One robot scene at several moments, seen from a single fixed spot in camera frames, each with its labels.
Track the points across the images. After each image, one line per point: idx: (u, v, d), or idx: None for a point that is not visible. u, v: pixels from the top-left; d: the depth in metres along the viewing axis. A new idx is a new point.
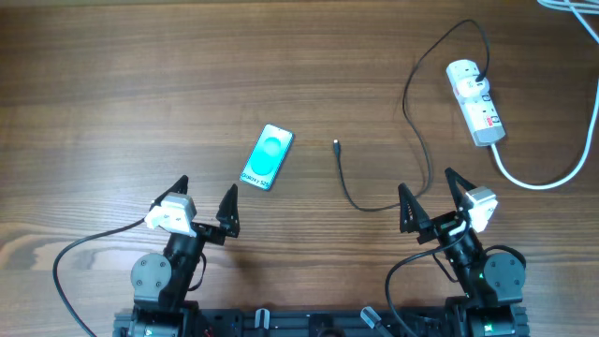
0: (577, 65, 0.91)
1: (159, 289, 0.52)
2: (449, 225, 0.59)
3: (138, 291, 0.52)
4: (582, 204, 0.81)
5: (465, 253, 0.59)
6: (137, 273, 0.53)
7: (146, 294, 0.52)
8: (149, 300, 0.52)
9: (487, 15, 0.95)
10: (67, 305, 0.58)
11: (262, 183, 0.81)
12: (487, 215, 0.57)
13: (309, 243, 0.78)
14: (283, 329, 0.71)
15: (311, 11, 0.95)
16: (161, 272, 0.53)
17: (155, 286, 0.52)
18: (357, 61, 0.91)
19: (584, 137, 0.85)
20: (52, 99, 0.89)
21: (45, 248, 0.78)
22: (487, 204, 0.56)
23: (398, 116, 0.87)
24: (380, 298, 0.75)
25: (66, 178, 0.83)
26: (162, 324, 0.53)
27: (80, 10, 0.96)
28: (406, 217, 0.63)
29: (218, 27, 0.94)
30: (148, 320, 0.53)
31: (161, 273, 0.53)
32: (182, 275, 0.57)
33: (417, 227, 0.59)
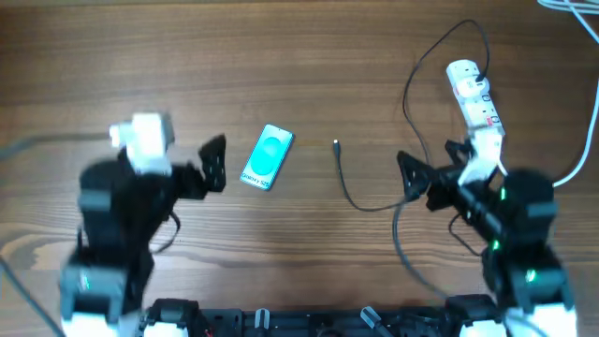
0: (576, 65, 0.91)
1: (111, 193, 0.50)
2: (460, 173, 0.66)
3: (87, 197, 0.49)
4: (582, 204, 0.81)
5: (481, 199, 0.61)
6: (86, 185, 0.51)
7: (94, 200, 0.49)
8: (94, 205, 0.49)
9: (488, 14, 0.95)
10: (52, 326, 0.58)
11: (262, 183, 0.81)
12: (497, 148, 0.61)
13: (308, 243, 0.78)
14: (283, 329, 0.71)
15: (311, 10, 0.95)
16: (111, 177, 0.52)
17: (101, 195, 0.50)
18: (357, 61, 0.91)
19: (584, 137, 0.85)
20: (52, 99, 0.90)
21: (45, 248, 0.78)
22: (493, 137, 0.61)
23: (398, 116, 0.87)
24: (379, 297, 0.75)
25: (66, 179, 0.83)
26: (105, 266, 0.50)
27: (80, 10, 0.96)
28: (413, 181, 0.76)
29: (217, 27, 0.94)
30: (87, 262, 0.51)
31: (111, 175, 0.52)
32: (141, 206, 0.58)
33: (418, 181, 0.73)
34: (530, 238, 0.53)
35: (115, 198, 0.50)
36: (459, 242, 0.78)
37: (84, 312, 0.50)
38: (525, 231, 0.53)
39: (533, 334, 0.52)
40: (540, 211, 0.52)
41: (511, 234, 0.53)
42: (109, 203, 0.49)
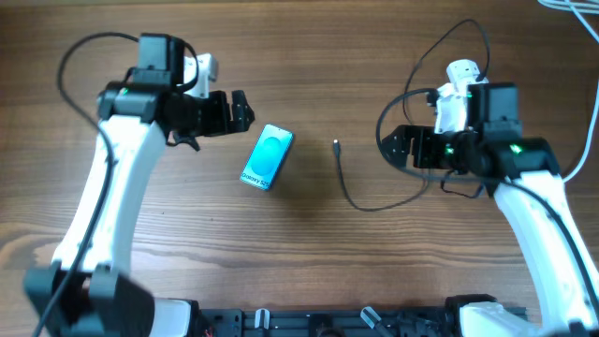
0: (577, 65, 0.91)
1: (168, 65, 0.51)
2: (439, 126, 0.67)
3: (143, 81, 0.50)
4: (581, 204, 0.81)
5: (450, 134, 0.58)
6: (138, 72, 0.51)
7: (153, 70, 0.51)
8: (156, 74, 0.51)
9: (488, 14, 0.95)
10: None
11: (262, 183, 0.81)
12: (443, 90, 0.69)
13: (308, 243, 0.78)
14: (283, 329, 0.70)
15: (311, 10, 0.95)
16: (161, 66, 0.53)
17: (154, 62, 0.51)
18: (357, 61, 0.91)
19: (585, 137, 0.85)
20: (52, 99, 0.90)
21: (45, 248, 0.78)
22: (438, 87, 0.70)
23: (398, 116, 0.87)
24: (379, 298, 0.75)
25: (66, 179, 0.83)
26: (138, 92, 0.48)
27: (80, 10, 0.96)
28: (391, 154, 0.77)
29: (217, 27, 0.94)
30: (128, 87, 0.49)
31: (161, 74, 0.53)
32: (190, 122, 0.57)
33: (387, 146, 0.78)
34: (504, 133, 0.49)
35: (172, 52, 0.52)
36: (459, 243, 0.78)
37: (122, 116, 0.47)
38: (492, 112, 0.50)
39: (523, 197, 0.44)
40: (501, 91, 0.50)
41: (485, 125, 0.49)
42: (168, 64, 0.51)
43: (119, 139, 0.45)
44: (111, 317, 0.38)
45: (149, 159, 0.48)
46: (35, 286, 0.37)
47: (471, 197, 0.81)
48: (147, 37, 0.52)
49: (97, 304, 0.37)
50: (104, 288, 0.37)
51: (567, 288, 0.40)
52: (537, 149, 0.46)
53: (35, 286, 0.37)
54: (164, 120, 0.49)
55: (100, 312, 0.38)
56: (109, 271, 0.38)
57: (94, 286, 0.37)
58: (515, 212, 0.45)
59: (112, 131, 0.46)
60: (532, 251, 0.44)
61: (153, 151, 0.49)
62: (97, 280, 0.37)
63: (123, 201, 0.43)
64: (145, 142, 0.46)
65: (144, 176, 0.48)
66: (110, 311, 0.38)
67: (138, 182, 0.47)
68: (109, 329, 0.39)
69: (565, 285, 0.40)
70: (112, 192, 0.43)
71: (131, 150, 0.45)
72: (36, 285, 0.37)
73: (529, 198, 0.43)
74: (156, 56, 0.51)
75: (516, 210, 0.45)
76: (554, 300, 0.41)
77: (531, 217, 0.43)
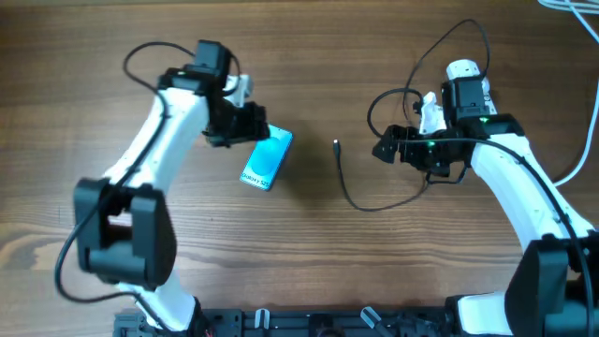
0: (576, 65, 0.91)
1: (218, 62, 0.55)
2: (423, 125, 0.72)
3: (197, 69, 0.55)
4: (582, 204, 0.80)
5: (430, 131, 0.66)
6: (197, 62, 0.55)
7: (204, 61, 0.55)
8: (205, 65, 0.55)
9: (488, 15, 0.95)
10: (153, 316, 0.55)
11: (262, 183, 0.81)
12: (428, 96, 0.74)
13: (308, 243, 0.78)
14: (283, 329, 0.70)
15: (311, 11, 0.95)
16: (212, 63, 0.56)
17: (207, 59, 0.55)
18: (357, 61, 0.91)
19: (584, 137, 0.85)
20: (52, 99, 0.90)
21: (45, 248, 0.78)
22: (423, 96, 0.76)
23: (398, 116, 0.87)
24: (379, 298, 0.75)
25: (66, 179, 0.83)
26: (187, 79, 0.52)
27: (80, 11, 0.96)
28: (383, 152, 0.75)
29: (218, 27, 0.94)
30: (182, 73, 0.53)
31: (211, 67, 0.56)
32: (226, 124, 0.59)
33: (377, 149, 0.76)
34: (474, 115, 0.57)
35: (223, 58, 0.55)
36: (459, 243, 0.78)
37: (175, 92, 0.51)
38: (463, 100, 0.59)
39: (493, 149, 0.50)
40: (470, 83, 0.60)
41: (458, 110, 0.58)
42: (218, 57, 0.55)
43: (171, 104, 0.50)
44: (144, 233, 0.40)
45: (194, 129, 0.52)
46: (90, 187, 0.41)
47: (471, 197, 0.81)
48: (203, 42, 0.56)
49: (136, 215, 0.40)
50: (147, 197, 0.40)
51: (537, 212, 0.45)
52: (504, 123, 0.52)
53: (88, 188, 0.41)
54: (207, 105, 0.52)
55: (135, 225, 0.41)
56: (153, 189, 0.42)
57: (138, 197, 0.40)
58: (489, 168, 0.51)
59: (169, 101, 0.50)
60: (506, 196, 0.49)
61: (197, 126, 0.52)
62: (141, 194, 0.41)
63: (168, 152, 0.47)
64: (192, 112, 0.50)
65: (190, 141, 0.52)
66: (144, 225, 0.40)
67: (184, 142, 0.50)
68: (138, 246, 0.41)
69: (534, 211, 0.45)
70: (159, 144, 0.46)
71: (182, 110, 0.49)
72: (90, 186, 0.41)
73: (499, 151, 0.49)
74: (209, 57, 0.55)
75: (489, 166, 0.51)
76: (528, 227, 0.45)
77: (500, 164, 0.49)
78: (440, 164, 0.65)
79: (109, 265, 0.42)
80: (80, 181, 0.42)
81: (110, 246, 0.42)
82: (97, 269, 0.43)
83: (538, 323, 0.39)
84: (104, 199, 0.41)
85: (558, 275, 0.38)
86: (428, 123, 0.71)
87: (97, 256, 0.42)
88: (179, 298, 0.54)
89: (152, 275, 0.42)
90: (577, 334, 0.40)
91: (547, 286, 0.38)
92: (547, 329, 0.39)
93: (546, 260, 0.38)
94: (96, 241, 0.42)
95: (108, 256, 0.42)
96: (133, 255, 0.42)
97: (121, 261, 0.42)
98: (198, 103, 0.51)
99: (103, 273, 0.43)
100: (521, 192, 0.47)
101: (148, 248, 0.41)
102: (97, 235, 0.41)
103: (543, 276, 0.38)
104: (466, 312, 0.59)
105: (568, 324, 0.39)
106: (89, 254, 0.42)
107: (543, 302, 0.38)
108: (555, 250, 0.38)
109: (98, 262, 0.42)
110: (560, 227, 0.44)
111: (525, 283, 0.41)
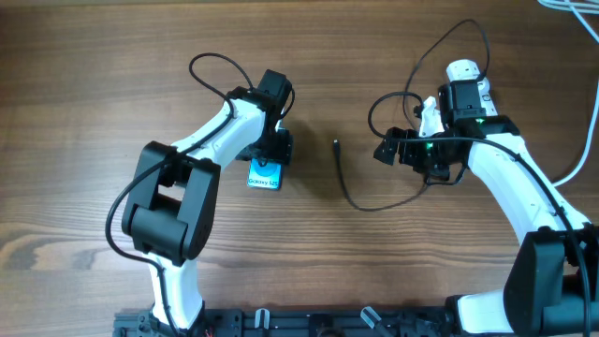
0: (577, 65, 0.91)
1: (280, 88, 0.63)
2: (422, 129, 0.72)
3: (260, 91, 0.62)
4: (583, 204, 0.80)
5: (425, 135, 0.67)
6: (263, 84, 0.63)
7: (268, 85, 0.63)
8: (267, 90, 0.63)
9: (487, 15, 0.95)
10: (168, 313, 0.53)
11: (271, 183, 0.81)
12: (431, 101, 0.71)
13: (308, 243, 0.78)
14: (283, 329, 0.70)
15: (311, 11, 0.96)
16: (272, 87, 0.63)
17: (270, 86, 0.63)
18: (357, 61, 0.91)
19: (585, 136, 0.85)
20: (52, 99, 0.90)
21: (45, 248, 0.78)
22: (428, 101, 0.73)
23: (398, 116, 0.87)
24: (379, 298, 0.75)
25: (66, 178, 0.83)
26: (253, 97, 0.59)
27: (80, 11, 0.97)
28: (386, 156, 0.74)
29: (218, 27, 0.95)
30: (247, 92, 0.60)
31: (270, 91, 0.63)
32: (268, 143, 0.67)
33: (379, 153, 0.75)
34: (470, 117, 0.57)
35: (284, 87, 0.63)
36: (459, 243, 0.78)
37: (241, 105, 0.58)
38: (460, 102, 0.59)
39: (489, 149, 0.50)
40: (465, 86, 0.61)
41: (455, 112, 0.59)
42: (282, 84, 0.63)
43: (240, 109, 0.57)
44: (194, 199, 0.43)
45: (248, 138, 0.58)
46: (159, 148, 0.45)
47: (471, 197, 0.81)
48: (271, 73, 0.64)
49: (192, 181, 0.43)
50: (206, 168, 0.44)
51: (534, 205, 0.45)
52: (500, 124, 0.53)
53: (156, 150, 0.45)
54: (264, 121, 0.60)
55: (188, 189, 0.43)
56: (211, 164, 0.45)
57: (197, 167, 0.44)
58: (485, 168, 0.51)
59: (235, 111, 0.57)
60: (503, 194, 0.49)
61: (250, 136, 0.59)
62: (201, 165, 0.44)
63: (227, 144, 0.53)
64: (252, 121, 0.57)
65: (241, 145, 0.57)
66: (197, 191, 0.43)
67: (240, 143, 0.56)
68: (183, 212, 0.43)
69: (532, 205, 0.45)
70: (220, 138, 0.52)
71: (246, 117, 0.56)
72: (159, 147, 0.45)
73: (495, 149, 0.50)
74: (272, 84, 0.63)
75: (487, 166, 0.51)
76: (525, 222, 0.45)
77: (496, 162, 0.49)
78: (437, 165, 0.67)
79: (149, 228, 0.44)
80: (153, 143, 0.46)
81: (156, 210, 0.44)
82: (138, 229, 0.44)
83: (535, 314, 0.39)
84: (168, 160, 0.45)
85: (555, 265, 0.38)
86: (428, 125, 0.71)
87: (142, 214, 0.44)
88: (190, 290, 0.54)
89: (186, 247, 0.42)
90: (576, 329, 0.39)
91: (545, 278, 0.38)
92: (545, 321, 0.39)
93: (543, 251, 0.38)
94: (148, 199, 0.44)
95: (150, 219, 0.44)
96: (174, 222, 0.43)
97: (161, 227, 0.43)
98: (259, 116, 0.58)
99: (141, 236, 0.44)
100: (518, 186, 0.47)
101: (194, 214, 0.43)
102: (152, 191, 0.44)
103: (540, 267, 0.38)
104: (466, 314, 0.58)
105: (566, 317, 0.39)
106: (135, 211, 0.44)
107: (539, 293, 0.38)
108: (552, 242, 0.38)
109: (140, 222, 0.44)
110: (555, 220, 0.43)
111: (522, 276, 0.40)
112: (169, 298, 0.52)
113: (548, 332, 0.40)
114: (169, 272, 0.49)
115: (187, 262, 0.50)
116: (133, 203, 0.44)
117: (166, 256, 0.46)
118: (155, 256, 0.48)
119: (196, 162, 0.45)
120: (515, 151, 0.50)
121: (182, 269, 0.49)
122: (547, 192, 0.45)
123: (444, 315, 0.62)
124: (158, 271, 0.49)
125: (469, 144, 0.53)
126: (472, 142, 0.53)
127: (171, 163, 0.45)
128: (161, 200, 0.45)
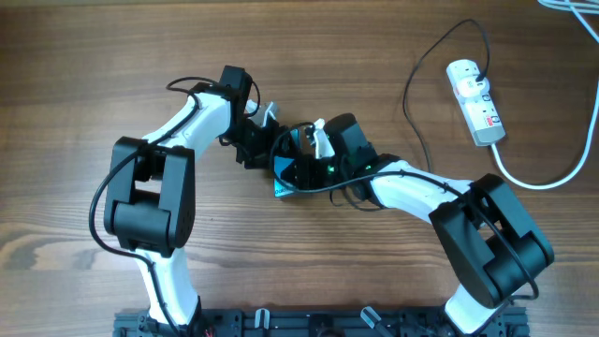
0: (576, 65, 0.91)
1: (236, 82, 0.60)
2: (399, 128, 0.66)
3: None
4: (583, 204, 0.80)
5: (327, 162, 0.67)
6: (226, 77, 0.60)
7: (227, 80, 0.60)
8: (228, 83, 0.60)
9: (487, 15, 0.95)
10: (164, 311, 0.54)
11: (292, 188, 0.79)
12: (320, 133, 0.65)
13: (307, 243, 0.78)
14: (283, 329, 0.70)
15: (311, 11, 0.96)
16: (233, 79, 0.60)
17: (227, 81, 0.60)
18: (357, 61, 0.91)
19: (584, 136, 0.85)
20: (52, 99, 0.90)
21: (45, 248, 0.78)
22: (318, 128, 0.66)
23: (398, 116, 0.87)
24: (380, 298, 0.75)
25: (66, 178, 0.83)
26: (215, 90, 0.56)
27: (80, 11, 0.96)
28: None
29: (217, 27, 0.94)
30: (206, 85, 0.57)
31: (233, 82, 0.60)
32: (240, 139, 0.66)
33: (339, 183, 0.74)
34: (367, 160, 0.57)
35: (243, 80, 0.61)
36: None
37: (204, 95, 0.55)
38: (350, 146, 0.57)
39: (383, 179, 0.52)
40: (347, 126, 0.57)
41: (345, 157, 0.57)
42: (240, 78, 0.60)
43: (203, 101, 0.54)
44: (172, 186, 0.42)
45: (216, 128, 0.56)
46: (129, 141, 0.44)
47: None
48: (229, 67, 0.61)
49: (168, 168, 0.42)
50: (180, 153, 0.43)
51: (426, 196, 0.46)
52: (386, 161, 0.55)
53: (127, 143, 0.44)
54: (230, 110, 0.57)
55: (165, 177, 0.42)
56: (183, 149, 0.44)
57: (171, 153, 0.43)
58: (391, 197, 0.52)
59: (200, 100, 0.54)
60: (409, 206, 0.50)
61: (217, 126, 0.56)
62: (174, 152, 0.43)
63: (197, 133, 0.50)
64: (219, 109, 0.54)
65: (210, 138, 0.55)
66: (174, 175, 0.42)
67: (208, 134, 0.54)
68: (164, 198, 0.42)
69: (425, 196, 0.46)
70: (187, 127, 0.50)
71: (211, 106, 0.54)
72: (130, 140, 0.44)
73: (386, 178, 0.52)
74: (233, 78, 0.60)
75: (390, 195, 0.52)
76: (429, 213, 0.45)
77: (391, 186, 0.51)
78: None
79: (131, 224, 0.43)
80: (123, 137, 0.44)
81: (137, 203, 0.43)
82: (121, 227, 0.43)
83: (486, 279, 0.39)
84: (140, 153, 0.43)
85: (464, 228, 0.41)
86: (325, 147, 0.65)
87: (124, 211, 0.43)
88: (184, 284, 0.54)
89: (171, 236, 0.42)
90: (524, 279, 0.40)
91: (463, 244, 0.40)
92: (499, 283, 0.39)
93: (450, 221, 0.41)
94: (126, 193, 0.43)
95: (130, 213, 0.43)
96: (155, 212, 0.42)
97: (142, 221, 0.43)
98: (224, 105, 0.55)
99: (124, 233, 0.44)
100: (413, 193, 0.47)
101: (175, 201, 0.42)
102: (128, 185, 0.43)
103: (456, 234, 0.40)
104: (457, 316, 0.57)
105: (510, 271, 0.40)
106: (116, 208, 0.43)
107: (469, 258, 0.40)
108: (453, 211, 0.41)
109: (123, 218, 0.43)
110: (446, 196, 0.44)
111: (455, 255, 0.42)
112: (164, 295, 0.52)
113: (508, 293, 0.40)
114: (159, 266, 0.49)
115: (176, 254, 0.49)
116: (114, 200, 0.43)
117: (154, 249, 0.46)
118: (144, 251, 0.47)
119: (168, 151, 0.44)
120: (398, 168, 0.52)
121: (170, 260, 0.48)
122: (430, 179, 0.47)
123: (444, 331, 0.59)
124: (149, 267, 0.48)
125: (368, 183, 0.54)
126: (370, 185, 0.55)
127: (144, 154, 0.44)
128: (138, 195, 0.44)
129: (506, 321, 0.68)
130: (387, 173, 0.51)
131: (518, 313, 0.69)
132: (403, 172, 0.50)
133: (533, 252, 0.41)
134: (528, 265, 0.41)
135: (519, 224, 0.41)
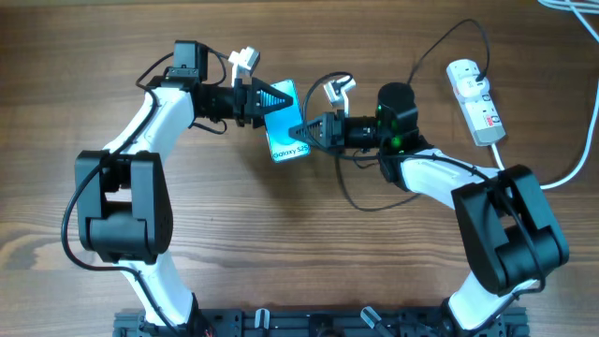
0: (576, 65, 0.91)
1: (196, 62, 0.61)
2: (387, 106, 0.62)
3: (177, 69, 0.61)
4: (583, 204, 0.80)
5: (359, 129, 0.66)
6: (180, 59, 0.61)
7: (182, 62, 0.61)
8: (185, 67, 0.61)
9: (487, 15, 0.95)
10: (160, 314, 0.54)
11: (300, 150, 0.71)
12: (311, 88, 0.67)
13: (307, 243, 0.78)
14: (283, 329, 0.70)
15: (312, 10, 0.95)
16: (188, 59, 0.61)
17: (183, 63, 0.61)
18: (357, 61, 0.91)
19: (584, 137, 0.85)
20: (52, 99, 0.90)
21: (45, 248, 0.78)
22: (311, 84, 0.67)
23: None
24: (380, 297, 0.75)
25: (66, 178, 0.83)
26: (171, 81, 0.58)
27: (80, 11, 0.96)
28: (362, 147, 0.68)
29: (217, 26, 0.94)
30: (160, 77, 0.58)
31: (189, 61, 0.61)
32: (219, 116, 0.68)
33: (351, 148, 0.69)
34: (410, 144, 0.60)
35: (199, 53, 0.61)
36: (459, 243, 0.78)
37: (160, 88, 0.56)
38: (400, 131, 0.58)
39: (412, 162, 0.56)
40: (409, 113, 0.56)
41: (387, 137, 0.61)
42: (197, 55, 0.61)
43: (160, 97, 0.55)
44: (142, 193, 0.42)
45: (179, 124, 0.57)
46: (90, 154, 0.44)
47: None
48: (180, 43, 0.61)
49: (134, 176, 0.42)
50: (145, 159, 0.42)
51: (454, 176, 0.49)
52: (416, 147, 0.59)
53: (88, 156, 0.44)
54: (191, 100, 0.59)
55: (134, 184, 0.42)
56: (148, 153, 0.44)
57: (136, 159, 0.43)
58: (417, 179, 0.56)
59: (156, 95, 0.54)
60: (435, 188, 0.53)
61: (181, 122, 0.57)
62: (138, 157, 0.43)
63: (161, 131, 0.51)
64: (178, 103, 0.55)
65: (174, 133, 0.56)
66: (142, 180, 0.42)
67: (171, 131, 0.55)
68: (137, 207, 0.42)
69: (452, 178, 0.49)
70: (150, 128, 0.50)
71: (169, 102, 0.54)
72: (90, 153, 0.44)
73: (416, 161, 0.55)
74: (187, 57, 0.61)
75: (417, 176, 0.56)
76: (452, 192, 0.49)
77: (419, 168, 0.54)
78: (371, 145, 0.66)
79: (110, 235, 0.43)
80: (82, 151, 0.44)
81: (110, 215, 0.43)
82: (99, 241, 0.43)
83: (495, 263, 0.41)
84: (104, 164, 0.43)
85: (483, 211, 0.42)
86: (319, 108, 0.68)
87: (100, 225, 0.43)
88: (176, 286, 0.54)
89: (152, 241, 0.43)
90: (533, 272, 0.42)
91: (480, 224, 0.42)
92: (507, 269, 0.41)
93: (472, 199, 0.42)
94: (98, 207, 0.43)
95: (108, 226, 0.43)
96: (133, 221, 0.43)
97: (122, 231, 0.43)
98: (183, 96, 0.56)
99: (105, 245, 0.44)
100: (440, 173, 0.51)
101: (148, 209, 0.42)
102: (98, 199, 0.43)
103: (474, 212, 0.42)
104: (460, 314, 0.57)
105: (520, 262, 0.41)
106: (90, 225, 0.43)
107: (483, 240, 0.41)
108: (476, 191, 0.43)
109: (100, 232, 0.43)
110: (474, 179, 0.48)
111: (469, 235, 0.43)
112: (158, 300, 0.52)
113: (514, 283, 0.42)
114: (146, 273, 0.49)
115: (160, 259, 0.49)
116: (85, 217, 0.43)
117: (138, 257, 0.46)
118: (128, 261, 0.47)
119: (132, 157, 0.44)
120: (430, 153, 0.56)
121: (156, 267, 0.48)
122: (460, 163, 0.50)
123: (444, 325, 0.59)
124: (136, 275, 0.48)
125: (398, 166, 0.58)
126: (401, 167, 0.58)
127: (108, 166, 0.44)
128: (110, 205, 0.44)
129: (506, 321, 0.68)
130: (419, 156, 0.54)
131: (518, 313, 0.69)
132: (435, 156, 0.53)
133: (547, 246, 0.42)
134: (540, 259, 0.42)
135: (541, 216, 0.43)
